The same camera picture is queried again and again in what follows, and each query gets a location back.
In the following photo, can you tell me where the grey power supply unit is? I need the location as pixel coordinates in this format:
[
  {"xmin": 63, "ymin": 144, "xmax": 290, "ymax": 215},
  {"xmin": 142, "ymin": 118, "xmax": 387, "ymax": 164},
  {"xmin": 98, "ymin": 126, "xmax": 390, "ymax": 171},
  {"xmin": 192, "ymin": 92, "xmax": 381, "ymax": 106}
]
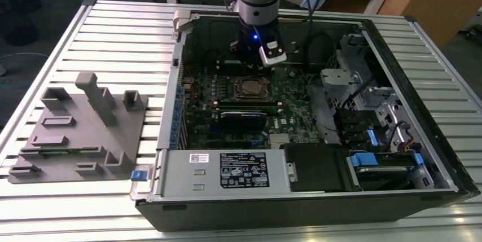
[{"xmin": 152, "ymin": 148, "xmax": 299, "ymax": 197}]

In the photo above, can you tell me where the blue disk bay clip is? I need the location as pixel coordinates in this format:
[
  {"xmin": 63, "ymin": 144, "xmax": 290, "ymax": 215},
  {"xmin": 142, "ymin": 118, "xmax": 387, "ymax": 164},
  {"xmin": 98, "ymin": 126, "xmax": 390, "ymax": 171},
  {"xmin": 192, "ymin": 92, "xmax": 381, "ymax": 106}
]
[{"xmin": 363, "ymin": 129, "xmax": 379, "ymax": 147}]

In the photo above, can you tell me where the grey chair base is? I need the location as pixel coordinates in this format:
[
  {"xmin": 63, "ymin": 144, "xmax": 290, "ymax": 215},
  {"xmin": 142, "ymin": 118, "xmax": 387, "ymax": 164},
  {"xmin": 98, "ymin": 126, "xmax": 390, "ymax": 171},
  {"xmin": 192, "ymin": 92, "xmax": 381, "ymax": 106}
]
[{"xmin": 457, "ymin": 10, "xmax": 482, "ymax": 39}]

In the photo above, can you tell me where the black open PC case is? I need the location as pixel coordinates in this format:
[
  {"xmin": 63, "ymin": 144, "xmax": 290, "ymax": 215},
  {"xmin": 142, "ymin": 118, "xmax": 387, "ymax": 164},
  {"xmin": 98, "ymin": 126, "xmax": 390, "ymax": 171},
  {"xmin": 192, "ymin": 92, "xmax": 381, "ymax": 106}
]
[{"xmin": 127, "ymin": 7, "xmax": 482, "ymax": 233}]

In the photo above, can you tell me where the silver metal drive cage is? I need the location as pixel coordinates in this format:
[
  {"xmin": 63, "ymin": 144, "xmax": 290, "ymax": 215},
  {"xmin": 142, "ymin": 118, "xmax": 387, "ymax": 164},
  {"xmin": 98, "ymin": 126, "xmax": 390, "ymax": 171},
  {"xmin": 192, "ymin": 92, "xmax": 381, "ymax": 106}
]
[{"xmin": 319, "ymin": 33, "xmax": 401, "ymax": 144}]

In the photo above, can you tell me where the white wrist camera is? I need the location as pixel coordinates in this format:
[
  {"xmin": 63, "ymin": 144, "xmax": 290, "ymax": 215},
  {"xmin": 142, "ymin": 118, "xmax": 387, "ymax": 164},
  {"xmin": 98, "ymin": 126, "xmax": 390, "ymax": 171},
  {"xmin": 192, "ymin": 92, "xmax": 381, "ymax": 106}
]
[{"xmin": 258, "ymin": 39, "xmax": 289, "ymax": 68}]

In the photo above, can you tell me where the blue cable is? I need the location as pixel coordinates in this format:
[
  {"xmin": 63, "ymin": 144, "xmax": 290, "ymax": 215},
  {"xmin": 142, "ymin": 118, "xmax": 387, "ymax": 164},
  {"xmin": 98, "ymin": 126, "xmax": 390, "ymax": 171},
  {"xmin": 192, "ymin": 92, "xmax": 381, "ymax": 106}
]
[{"xmin": 0, "ymin": 52, "xmax": 50, "ymax": 89}]

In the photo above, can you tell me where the silver CPU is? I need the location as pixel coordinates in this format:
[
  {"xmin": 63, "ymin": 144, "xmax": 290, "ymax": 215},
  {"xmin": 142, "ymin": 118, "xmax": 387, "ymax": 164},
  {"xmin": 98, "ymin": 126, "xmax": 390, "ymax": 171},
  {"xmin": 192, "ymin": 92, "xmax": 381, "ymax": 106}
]
[{"xmin": 240, "ymin": 79, "xmax": 266, "ymax": 96}]

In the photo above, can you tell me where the green motherboard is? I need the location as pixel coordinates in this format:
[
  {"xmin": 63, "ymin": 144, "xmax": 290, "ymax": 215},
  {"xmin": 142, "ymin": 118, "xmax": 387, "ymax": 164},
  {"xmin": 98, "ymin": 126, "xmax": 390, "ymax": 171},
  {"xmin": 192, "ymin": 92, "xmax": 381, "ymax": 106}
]
[{"xmin": 180, "ymin": 55, "xmax": 329, "ymax": 151}]

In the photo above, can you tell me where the hard disk in blue carrier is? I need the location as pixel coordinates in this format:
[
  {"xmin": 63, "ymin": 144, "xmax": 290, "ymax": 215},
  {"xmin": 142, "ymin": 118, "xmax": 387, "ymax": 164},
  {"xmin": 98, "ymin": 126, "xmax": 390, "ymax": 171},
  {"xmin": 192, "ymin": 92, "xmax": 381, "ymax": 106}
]
[{"xmin": 346, "ymin": 151, "xmax": 429, "ymax": 191}]

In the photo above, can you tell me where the graphics card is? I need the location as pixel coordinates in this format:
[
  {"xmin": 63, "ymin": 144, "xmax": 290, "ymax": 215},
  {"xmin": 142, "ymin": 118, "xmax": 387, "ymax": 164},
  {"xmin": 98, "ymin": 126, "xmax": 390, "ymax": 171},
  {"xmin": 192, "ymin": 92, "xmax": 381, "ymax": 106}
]
[{"xmin": 219, "ymin": 109, "xmax": 270, "ymax": 138}]

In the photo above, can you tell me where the silver chipset heatsink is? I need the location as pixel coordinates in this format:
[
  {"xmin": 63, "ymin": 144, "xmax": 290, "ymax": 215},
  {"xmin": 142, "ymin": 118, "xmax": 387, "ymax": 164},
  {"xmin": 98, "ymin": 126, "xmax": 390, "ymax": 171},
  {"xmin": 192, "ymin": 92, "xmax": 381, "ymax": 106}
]
[{"xmin": 269, "ymin": 133, "xmax": 291, "ymax": 144}]

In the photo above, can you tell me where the grey plastic case handle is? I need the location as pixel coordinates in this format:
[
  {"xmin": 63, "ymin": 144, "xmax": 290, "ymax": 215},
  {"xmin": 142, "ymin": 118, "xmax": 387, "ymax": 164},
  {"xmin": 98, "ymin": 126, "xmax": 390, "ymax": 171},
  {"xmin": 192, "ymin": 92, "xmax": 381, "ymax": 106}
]
[{"xmin": 172, "ymin": 10, "xmax": 194, "ymax": 33}]

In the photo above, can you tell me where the CPU socket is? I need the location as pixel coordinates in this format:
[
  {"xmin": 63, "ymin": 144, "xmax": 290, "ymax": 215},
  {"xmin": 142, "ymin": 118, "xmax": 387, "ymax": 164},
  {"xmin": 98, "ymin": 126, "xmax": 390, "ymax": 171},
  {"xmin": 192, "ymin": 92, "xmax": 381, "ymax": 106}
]
[{"xmin": 232, "ymin": 76, "xmax": 274, "ymax": 101}]

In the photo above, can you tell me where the thick black cable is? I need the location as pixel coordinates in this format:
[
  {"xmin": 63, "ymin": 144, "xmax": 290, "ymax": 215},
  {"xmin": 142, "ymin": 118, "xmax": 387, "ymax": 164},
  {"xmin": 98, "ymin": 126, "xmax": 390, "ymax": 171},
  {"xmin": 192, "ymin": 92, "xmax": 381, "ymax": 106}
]
[{"xmin": 303, "ymin": 30, "xmax": 337, "ymax": 65}]

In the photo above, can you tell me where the coloured wire bundle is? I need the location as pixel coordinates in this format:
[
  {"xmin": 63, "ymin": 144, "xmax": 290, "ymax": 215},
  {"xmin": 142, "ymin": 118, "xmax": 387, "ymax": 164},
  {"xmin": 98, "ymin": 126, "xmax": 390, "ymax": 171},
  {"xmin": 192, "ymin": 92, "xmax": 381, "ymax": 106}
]
[{"xmin": 397, "ymin": 133, "xmax": 421, "ymax": 153}]

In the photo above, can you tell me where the metal locking lever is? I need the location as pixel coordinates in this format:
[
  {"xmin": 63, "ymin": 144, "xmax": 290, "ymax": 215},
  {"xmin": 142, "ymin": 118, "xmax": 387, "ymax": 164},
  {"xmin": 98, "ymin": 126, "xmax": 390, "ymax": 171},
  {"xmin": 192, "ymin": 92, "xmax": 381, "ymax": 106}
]
[{"xmin": 235, "ymin": 96, "xmax": 275, "ymax": 102}]

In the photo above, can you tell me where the black RAM slot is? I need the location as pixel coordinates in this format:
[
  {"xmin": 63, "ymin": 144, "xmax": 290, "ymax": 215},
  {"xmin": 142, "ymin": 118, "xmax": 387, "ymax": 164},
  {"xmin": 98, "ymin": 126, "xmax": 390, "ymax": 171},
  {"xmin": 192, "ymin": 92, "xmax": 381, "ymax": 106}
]
[{"xmin": 219, "ymin": 99, "xmax": 281, "ymax": 105}]

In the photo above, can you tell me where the grey parts rack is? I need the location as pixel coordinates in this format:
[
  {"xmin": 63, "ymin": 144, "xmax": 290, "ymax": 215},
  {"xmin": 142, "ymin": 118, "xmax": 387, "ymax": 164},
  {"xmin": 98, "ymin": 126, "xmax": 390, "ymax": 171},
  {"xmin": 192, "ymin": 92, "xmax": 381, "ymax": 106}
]
[{"xmin": 7, "ymin": 72, "xmax": 150, "ymax": 185}]

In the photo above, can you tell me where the black disk bay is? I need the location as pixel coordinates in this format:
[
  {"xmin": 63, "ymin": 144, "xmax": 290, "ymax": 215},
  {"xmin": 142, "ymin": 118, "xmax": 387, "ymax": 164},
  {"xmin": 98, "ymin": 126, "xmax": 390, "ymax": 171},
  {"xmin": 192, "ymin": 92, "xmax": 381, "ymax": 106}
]
[{"xmin": 333, "ymin": 108, "xmax": 382, "ymax": 147}]

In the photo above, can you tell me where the black plastic shroud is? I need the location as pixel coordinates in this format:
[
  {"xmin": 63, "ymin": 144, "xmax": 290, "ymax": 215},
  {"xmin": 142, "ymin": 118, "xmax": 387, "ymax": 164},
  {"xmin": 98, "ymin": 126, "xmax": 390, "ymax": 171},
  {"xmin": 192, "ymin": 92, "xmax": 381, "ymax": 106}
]
[{"xmin": 281, "ymin": 142, "xmax": 366, "ymax": 193}]

